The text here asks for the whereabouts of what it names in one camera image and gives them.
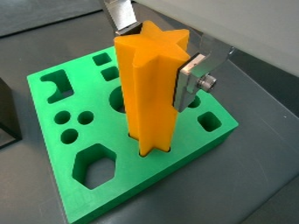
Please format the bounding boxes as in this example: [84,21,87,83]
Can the green shape sorter block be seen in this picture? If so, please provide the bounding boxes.
[27,48,239,224]

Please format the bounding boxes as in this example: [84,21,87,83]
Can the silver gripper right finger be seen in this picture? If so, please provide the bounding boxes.
[172,33,235,112]

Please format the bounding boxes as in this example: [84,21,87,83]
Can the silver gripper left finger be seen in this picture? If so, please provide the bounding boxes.
[99,0,143,36]

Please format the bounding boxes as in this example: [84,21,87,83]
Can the orange star prism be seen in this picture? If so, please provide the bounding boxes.
[115,21,190,157]

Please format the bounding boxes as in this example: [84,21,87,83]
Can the black curved holder stand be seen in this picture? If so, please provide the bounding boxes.
[0,78,23,150]

